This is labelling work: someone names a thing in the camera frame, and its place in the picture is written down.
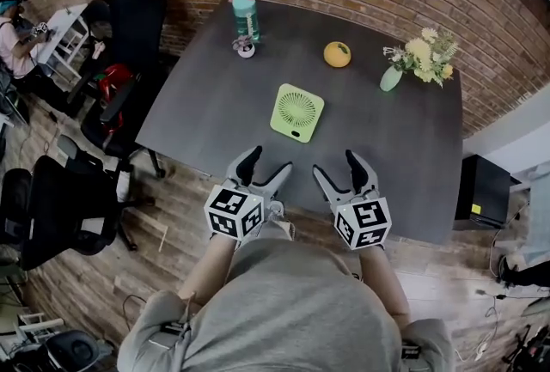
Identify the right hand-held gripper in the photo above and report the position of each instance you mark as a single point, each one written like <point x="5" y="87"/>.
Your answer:
<point x="365" y="220"/>

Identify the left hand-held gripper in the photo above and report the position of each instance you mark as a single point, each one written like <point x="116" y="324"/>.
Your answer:
<point x="227" y="207"/>

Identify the small green desk fan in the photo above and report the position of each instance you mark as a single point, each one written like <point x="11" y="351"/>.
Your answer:
<point x="296" y="112"/>

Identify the person's left forearm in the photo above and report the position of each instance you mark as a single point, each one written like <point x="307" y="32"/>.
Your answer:
<point x="210" y="267"/>

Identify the person's right forearm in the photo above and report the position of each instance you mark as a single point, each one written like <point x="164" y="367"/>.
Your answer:
<point x="382" y="284"/>

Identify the person's beige shoe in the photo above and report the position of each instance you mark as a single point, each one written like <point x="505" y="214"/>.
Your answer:
<point x="276" y="210"/>

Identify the person's grey trousers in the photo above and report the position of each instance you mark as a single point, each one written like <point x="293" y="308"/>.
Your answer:
<point x="279" y="230"/>

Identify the pale green vase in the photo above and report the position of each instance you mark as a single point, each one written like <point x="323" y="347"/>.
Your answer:
<point x="390" y="80"/>

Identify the small potted plant white pot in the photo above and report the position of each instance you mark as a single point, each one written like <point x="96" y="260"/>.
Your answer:
<point x="246" y="50"/>

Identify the orange fruit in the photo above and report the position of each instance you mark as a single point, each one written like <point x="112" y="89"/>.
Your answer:
<point x="337" y="56"/>

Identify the black cabinet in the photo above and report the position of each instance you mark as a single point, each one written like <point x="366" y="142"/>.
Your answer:
<point x="481" y="190"/>

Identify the person's grey shirt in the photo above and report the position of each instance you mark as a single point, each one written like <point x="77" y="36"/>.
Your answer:
<point x="296" y="310"/>

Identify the yellow flower bouquet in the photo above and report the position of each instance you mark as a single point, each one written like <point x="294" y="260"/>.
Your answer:
<point x="423" y="54"/>

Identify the teal water bottle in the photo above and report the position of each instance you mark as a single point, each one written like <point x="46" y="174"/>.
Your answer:
<point x="246" y="14"/>

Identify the red bag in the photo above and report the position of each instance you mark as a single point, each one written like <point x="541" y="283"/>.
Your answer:
<point x="114" y="76"/>

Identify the tall black office chair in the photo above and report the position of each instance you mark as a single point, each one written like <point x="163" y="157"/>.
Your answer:
<point x="137" y="18"/>

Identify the black mesh office chair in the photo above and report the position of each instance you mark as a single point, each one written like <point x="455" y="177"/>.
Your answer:
<point x="15" y="203"/>
<point x="60" y="207"/>

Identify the black round seat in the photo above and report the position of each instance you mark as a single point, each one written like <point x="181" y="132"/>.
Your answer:
<point x="73" y="351"/>

